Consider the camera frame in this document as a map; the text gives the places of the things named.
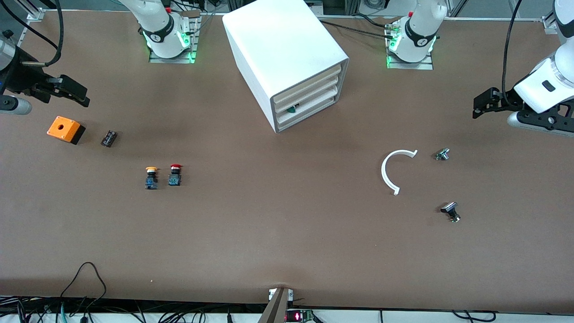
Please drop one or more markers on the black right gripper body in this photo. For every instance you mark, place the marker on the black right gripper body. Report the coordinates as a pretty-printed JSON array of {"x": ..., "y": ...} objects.
[{"x": 24, "y": 75}]

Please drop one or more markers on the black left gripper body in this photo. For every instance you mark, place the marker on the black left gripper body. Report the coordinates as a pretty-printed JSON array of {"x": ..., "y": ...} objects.
[{"x": 498, "y": 101}]

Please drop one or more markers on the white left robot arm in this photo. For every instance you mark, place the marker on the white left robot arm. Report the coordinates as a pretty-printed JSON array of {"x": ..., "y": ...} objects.
[{"x": 421, "y": 31}]

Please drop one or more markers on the yellow push button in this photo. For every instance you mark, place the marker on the yellow push button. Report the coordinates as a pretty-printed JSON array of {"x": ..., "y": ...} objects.
[{"x": 151, "y": 179}]

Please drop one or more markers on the red push button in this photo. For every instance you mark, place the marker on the red push button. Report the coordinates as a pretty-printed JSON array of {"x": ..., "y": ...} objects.
[{"x": 174, "y": 177}]

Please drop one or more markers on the small black terminal block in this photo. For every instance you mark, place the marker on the small black terminal block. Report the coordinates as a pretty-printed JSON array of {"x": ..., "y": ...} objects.
[{"x": 109, "y": 138}]

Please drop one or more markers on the white curved plastic arc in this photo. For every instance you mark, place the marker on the white curved plastic arc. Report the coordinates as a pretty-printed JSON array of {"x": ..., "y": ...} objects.
[{"x": 383, "y": 172}]

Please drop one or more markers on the circuit board with red display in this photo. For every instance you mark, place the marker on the circuit board with red display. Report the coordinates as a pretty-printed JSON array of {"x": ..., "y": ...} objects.
[{"x": 298, "y": 316}]

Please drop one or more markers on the orange button enclosure box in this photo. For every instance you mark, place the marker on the orange button enclosure box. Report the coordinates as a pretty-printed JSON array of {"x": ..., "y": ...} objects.
[{"x": 63, "y": 128}]

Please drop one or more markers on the small metal knob switch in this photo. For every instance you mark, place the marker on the small metal knob switch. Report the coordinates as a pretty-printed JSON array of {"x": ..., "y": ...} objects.
[{"x": 442, "y": 154}]

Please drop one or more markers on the aluminium frame corner bracket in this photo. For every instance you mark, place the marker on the aluminium frame corner bracket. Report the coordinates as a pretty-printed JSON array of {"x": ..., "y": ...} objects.
[
  {"x": 36, "y": 15},
  {"x": 550, "y": 24}
]

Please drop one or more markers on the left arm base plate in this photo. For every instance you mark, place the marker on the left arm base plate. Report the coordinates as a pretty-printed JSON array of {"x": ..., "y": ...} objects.
[{"x": 410, "y": 66}]

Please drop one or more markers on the black selector switch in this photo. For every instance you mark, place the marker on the black selector switch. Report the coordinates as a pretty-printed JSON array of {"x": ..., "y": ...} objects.
[{"x": 450, "y": 211}]

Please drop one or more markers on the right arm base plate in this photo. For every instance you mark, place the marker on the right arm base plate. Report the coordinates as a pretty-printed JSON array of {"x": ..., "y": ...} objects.
[{"x": 170, "y": 60}]

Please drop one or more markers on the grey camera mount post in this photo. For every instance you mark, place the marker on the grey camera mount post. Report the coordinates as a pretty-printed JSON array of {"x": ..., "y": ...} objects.
[{"x": 276, "y": 309}]

